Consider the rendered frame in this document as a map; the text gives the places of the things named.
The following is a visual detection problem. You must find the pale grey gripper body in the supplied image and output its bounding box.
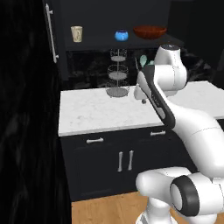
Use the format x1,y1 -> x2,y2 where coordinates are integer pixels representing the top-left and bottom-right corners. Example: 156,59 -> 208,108
133,83 -> 148,102

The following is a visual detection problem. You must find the black cabinet door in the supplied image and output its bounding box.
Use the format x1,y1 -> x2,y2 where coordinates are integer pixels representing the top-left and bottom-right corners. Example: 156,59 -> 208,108
42,0 -> 70,83

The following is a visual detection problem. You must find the tall black cabinet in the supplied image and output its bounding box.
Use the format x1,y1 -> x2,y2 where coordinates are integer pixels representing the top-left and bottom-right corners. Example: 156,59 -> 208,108
0,0 -> 73,224

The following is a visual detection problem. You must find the black utensil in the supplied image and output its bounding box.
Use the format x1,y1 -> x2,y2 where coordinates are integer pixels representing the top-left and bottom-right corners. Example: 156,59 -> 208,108
135,57 -> 142,73

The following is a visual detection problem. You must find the teal spatula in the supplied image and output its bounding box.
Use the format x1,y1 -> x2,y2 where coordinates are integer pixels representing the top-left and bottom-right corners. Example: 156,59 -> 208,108
139,54 -> 149,70

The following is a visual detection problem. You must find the narrow black drawer front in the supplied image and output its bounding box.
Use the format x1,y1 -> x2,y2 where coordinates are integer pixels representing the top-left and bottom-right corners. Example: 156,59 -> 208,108
136,125 -> 176,144

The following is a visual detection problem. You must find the wide black drawer front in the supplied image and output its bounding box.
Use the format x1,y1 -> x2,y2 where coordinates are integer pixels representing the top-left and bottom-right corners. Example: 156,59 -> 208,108
59,129 -> 140,151

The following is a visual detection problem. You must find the black cupboard door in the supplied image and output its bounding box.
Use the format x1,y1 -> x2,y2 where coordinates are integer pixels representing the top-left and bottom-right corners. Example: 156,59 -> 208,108
69,143 -> 127,201
124,139 -> 197,193

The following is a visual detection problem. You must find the blue bowl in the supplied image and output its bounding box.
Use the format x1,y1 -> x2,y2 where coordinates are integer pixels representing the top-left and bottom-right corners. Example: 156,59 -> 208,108
114,29 -> 130,42

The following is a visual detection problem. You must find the red-brown wooden bowl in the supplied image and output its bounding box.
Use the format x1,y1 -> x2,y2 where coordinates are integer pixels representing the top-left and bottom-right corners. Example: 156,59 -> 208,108
133,24 -> 168,40

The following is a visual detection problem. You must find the beige cup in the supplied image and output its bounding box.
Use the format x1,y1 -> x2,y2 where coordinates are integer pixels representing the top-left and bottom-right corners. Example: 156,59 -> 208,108
70,25 -> 83,44

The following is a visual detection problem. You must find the three-tier wire stand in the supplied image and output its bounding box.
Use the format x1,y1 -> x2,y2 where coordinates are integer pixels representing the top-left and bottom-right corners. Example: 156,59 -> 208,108
105,48 -> 130,98

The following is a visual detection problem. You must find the silver drawer handle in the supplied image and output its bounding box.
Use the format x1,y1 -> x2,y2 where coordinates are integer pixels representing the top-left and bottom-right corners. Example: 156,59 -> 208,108
150,130 -> 167,137
86,137 -> 105,144

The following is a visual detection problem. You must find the silver cupboard door handle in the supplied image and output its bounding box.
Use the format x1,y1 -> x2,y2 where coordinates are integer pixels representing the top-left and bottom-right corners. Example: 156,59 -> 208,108
117,150 -> 123,173
127,150 -> 135,172

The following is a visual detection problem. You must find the long silver door handle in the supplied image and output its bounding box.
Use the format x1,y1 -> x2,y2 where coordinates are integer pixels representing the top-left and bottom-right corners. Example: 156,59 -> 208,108
45,3 -> 60,64

